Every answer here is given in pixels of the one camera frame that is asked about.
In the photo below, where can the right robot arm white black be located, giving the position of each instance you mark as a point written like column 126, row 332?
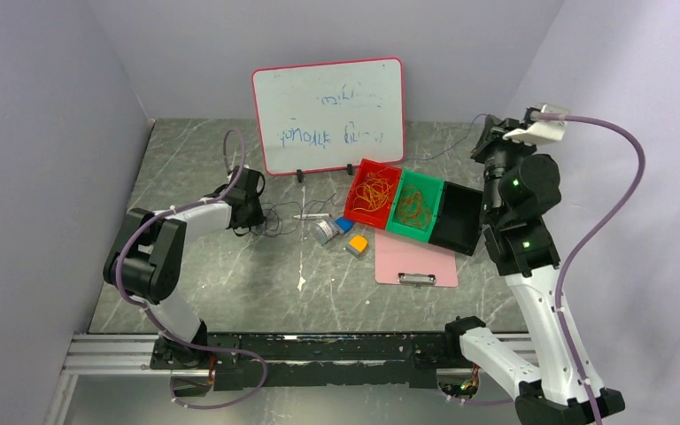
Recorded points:
column 520, row 185

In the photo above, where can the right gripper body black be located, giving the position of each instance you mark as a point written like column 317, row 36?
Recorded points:
column 496, row 148

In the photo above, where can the blue eraser block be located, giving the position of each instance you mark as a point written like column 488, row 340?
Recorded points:
column 344, row 225

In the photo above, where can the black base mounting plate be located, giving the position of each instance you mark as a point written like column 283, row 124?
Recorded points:
column 416, row 359

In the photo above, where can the black plastic bin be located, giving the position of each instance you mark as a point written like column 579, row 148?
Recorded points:
column 457, row 225

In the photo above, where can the whiteboard with pink frame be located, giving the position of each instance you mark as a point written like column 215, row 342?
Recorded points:
column 328, row 116

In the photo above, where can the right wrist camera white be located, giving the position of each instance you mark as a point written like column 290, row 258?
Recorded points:
column 537, row 132

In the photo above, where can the white marker pen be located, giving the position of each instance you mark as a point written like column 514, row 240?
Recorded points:
column 312, row 216

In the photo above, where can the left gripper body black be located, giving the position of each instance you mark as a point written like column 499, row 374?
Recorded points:
column 251, row 216

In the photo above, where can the pink clipboard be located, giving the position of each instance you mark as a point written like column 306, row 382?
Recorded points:
column 395, row 255

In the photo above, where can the clear tape roll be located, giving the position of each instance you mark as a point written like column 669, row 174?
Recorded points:
column 323, row 230

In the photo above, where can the green plastic bin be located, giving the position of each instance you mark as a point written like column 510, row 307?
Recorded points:
column 415, row 206

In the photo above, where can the yellow eraser block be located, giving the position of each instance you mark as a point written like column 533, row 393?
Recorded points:
column 357, row 246

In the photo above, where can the aluminium rail frame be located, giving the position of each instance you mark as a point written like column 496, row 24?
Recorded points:
column 112, row 355

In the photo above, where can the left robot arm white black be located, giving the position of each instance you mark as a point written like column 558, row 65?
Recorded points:
column 145, row 261

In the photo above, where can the red plastic bin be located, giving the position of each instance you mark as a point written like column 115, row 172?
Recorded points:
column 372, row 193

